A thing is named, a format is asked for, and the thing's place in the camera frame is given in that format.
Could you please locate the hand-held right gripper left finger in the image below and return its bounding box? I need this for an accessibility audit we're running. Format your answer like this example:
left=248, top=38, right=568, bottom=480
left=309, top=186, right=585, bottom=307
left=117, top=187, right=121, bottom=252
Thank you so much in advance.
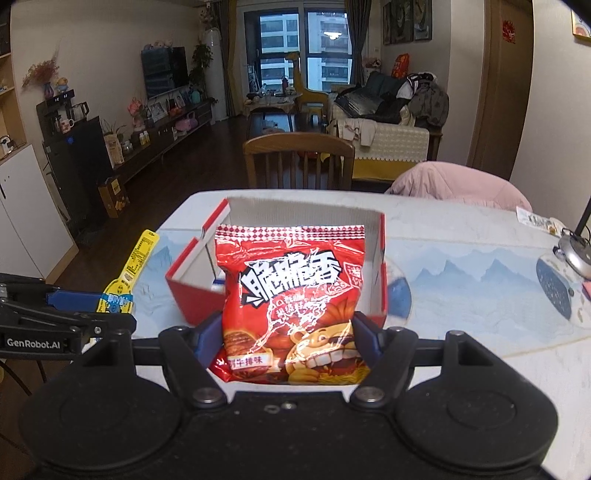
left=69, top=313, right=228, bottom=409

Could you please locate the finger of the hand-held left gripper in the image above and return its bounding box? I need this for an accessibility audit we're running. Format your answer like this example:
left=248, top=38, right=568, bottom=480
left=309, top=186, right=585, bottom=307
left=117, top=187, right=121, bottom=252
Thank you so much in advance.
left=69, top=313, right=138, bottom=339
left=45, top=288, right=105, bottom=310

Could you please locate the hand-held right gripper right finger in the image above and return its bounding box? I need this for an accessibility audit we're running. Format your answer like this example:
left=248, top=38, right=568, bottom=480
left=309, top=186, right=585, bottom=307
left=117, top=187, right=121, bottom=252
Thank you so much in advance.
left=349, top=312, right=519, bottom=408

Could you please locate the red cardboard box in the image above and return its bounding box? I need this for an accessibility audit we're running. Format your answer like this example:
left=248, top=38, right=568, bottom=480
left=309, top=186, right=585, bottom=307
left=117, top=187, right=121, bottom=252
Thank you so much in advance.
left=165, top=198, right=387, bottom=329

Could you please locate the printed yellow snack packet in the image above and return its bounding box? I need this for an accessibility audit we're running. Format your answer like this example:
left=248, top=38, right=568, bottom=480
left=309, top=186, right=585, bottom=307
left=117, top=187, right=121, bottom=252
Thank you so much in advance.
left=99, top=229, right=160, bottom=316

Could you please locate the red snack bag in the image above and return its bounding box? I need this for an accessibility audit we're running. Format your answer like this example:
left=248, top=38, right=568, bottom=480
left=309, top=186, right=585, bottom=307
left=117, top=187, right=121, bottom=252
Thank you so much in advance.
left=208, top=224, right=373, bottom=387

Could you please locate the white cabinet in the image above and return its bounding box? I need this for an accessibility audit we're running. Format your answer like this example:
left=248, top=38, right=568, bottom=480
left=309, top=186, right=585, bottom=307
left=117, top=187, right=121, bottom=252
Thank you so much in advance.
left=0, top=143, right=79, bottom=280

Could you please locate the yellow cardboard box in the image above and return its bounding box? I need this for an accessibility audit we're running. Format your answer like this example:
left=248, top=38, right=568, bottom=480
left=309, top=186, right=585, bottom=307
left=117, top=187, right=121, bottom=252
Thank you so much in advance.
left=97, top=175, right=131, bottom=219

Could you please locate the black water dispenser cabinet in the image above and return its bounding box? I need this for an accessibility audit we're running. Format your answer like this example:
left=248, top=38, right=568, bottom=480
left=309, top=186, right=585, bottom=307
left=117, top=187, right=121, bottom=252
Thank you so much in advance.
left=36, top=90, right=114, bottom=232

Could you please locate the dark low media cabinet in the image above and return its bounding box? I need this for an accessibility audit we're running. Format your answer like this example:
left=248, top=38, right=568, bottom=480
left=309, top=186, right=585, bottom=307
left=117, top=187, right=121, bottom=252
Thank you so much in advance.
left=111, top=102, right=214, bottom=184

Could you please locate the wooden chair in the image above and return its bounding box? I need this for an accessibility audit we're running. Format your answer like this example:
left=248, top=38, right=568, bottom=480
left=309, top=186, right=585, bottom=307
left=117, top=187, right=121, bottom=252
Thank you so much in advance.
left=243, top=132, right=356, bottom=190

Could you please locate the sofa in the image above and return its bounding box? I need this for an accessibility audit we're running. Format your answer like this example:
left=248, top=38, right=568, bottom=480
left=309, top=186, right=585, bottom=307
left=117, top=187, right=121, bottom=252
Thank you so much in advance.
left=331, top=71, right=445, bottom=182

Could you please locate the round blue coaster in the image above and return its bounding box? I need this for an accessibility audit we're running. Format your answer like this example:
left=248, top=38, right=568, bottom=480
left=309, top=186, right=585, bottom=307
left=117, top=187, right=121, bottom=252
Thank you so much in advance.
left=536, top=254, right=591, bottom=329

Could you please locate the white flat packet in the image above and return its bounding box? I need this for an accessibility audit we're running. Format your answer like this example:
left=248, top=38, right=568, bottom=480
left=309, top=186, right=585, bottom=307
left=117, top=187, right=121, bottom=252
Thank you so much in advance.
left=516, top=208, right=567, bottom=237

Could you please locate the desk lamp base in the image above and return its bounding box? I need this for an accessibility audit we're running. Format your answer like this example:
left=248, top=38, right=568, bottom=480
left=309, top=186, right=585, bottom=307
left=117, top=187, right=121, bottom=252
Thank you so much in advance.
left=553, top=194, right=591, bottom=280

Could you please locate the dried flower vase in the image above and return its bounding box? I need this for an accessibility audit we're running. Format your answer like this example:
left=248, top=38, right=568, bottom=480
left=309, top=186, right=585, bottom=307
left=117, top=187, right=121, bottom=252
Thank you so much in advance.
left=21, top=46, right=62, bottom=100

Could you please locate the wooden coffee table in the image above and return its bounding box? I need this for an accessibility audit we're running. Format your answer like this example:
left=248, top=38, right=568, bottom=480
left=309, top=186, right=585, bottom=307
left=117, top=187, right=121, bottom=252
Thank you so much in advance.
left=244, top=90, right=302, bottom=117

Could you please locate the pile of clothes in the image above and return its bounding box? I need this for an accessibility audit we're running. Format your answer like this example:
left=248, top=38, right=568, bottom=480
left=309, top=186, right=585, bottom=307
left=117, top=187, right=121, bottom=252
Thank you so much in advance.
left=401, top=71, right=450, bottom=128

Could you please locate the television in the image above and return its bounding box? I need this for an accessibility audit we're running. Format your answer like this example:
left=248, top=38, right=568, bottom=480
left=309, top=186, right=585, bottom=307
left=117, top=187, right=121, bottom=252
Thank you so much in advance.
left=141, top=46, right=189, bottom=100

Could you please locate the yellow giraffe chair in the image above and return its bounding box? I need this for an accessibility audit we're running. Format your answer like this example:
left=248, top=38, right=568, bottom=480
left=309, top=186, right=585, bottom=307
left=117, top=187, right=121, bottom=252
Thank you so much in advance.
left=285, top=51, right=330, bottom=117

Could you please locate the white standing air conditioner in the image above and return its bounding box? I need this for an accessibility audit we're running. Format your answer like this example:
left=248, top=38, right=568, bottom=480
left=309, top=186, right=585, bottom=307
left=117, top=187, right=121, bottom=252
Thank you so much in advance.
left=203, top=28, right=230, bottom=123

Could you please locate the green potted plant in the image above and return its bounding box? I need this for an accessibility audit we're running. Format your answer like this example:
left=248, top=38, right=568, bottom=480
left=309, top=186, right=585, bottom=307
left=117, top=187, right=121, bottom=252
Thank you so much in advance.
left=190, top=41, right=216, bottom=89

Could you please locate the wooden door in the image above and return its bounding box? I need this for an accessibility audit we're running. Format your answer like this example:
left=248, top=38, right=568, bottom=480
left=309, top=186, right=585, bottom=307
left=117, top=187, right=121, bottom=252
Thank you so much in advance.
left=466, top=0, right=537, bottom=182

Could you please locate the grey curtain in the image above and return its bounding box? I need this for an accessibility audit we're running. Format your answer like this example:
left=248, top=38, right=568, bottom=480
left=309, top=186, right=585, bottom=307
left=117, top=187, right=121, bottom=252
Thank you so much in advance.
left=344, top=0, right=373, bottom=86

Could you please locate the large window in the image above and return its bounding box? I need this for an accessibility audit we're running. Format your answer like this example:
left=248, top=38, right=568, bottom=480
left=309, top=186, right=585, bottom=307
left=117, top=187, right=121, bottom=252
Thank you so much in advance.
left=243, top=6, right=354, bottom=94

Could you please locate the black cable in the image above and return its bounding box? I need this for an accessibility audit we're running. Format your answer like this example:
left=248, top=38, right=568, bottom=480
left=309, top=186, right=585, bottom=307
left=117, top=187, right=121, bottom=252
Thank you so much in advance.
left=0, top=359, right=52, bottom=403

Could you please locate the wooden wall shelf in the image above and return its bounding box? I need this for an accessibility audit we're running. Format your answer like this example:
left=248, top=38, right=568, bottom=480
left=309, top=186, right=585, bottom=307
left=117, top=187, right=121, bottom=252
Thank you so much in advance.
left=0, top=18, right=28, bottom=163

